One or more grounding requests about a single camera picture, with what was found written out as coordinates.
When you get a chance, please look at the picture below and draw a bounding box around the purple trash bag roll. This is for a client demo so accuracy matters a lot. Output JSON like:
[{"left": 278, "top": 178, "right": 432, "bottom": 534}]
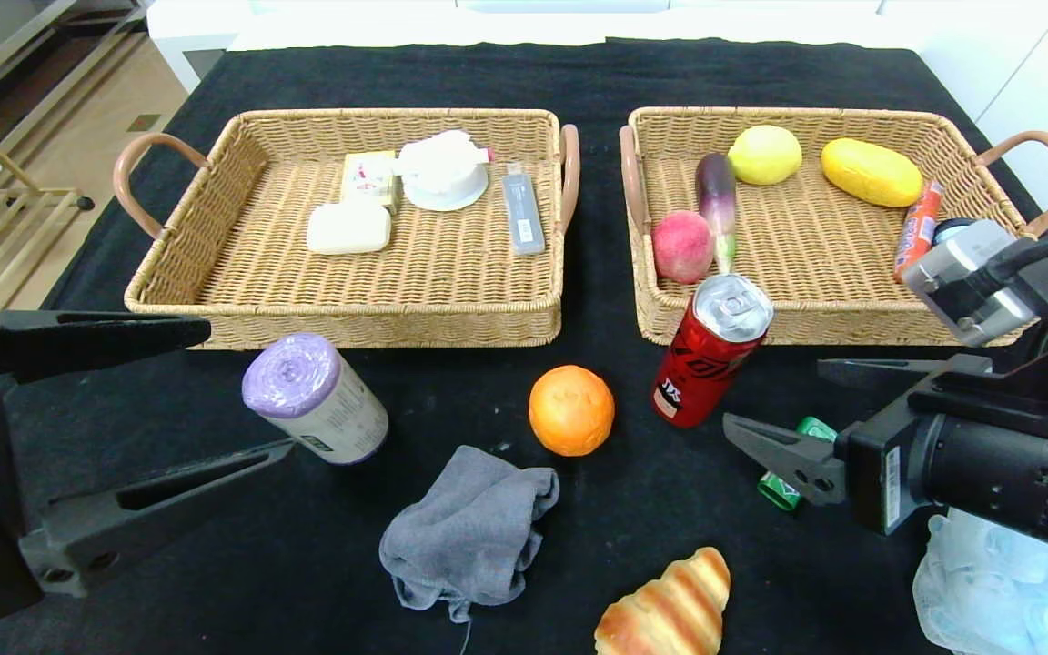
[{"left": 242, "top": 332, "right": 390, "bottom": 466}]

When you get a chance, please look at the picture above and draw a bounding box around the wicker basket holding food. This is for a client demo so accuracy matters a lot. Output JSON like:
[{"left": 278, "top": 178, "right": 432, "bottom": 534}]
[{"left": 620, "top": 106, "right": 1048, "bottom": 348}]

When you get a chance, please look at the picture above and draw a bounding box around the yellow lemon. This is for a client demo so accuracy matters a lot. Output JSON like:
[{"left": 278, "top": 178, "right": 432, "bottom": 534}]
[{"left": 728, "top": 125, "right": 803, "bottom": 186}]

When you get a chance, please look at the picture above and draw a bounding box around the wicker basket holding toiletries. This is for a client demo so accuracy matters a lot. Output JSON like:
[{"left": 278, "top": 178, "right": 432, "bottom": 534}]
[{"left": 113, "top": 108, "right": 582, "bottom": 350}]

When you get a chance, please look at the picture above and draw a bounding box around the small pale printed box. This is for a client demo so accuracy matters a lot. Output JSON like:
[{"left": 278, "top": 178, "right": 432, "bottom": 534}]
[{"left": 341, "top": 151, "right": 400, "bottom": 216}]

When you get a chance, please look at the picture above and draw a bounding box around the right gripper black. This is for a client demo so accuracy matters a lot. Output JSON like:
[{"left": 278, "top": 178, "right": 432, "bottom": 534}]
[{"left": 721, "top": 353, "right": 1048, "bottom": 538}]

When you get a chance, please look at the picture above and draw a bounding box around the white round bowl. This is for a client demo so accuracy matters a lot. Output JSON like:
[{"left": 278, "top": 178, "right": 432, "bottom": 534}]
[{"left": 394, "top": 130, "right": 496, "bottom": 213}]

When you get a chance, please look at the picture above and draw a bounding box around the grey cloth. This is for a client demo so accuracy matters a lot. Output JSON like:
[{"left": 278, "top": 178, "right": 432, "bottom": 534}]
[{"left": 379, "top": 445, "right": 561, "bottom": 624}]

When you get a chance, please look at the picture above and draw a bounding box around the yellow oblong mango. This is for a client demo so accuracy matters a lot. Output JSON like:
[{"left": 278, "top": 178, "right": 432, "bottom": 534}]
[{"left": 821, "top": 137, "right": 924, "bottom": 208}]

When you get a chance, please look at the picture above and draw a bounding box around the orange fruit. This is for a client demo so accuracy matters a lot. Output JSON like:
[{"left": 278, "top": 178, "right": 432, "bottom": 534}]
[{"left": 529, "top": 365, "right": 617, "bottom": 458}]

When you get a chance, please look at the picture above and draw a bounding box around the light blue bath sponge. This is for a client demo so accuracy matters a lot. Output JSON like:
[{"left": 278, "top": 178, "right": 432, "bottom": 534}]
[{"left": 912, "top": 508, "right": 1048, "bottom": 655}]

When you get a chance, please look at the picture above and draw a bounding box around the white soap bar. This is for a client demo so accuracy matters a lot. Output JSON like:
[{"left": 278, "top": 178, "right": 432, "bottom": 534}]
[{"left": 306, "top": 202, "right": 392, "bottom": 256}]

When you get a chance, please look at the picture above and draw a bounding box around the pink peach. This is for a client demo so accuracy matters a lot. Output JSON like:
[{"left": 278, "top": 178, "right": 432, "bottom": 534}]
[{"left": 651, "top": 210, "right": 716, "bottom": 285}]

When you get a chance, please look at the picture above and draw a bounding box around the grey rectangular stick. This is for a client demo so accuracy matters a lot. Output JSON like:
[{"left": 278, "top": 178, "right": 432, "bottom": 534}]
[{"left": 502, "top": 162, "right": 548, "bottom": 257}]

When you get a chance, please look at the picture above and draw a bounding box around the green gum box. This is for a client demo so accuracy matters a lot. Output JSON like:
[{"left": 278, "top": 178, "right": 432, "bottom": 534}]
[{"left": 757, "top": 417, "right": 840, "bottom": 512}]

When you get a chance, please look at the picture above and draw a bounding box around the black table cloth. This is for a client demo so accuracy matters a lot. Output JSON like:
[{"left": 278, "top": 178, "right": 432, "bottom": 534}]
[{"left": 0, "top": 38, "right": 1048, "bottom": 655}]

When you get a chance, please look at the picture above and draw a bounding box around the purple eggplant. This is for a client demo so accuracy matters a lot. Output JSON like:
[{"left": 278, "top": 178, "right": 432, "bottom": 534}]
[{"left": 695, "top": 153, "right": 739, "bottom": 275}]

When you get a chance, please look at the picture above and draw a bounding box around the red soda can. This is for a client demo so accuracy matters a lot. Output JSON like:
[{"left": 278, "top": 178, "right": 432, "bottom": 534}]
[{"left": 652, "top": 273, "right": 774, "bottom": 429}]

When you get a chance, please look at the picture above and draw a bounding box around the croissant bread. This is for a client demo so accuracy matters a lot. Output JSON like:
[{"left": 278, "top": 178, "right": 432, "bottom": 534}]
[{"left": 594, "top": 546, "right": 732, "bottom": 655}]

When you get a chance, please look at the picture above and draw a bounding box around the orange sausage snack tube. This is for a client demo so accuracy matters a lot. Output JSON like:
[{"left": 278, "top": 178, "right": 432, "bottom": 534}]
[{"left": 892, "top": 179, "right": 945, "bottom": 284}]

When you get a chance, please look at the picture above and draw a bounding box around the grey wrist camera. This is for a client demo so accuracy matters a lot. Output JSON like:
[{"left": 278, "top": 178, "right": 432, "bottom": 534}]
[{"left": 903, "top": 220, "right": 1040, "bottom": 348}]

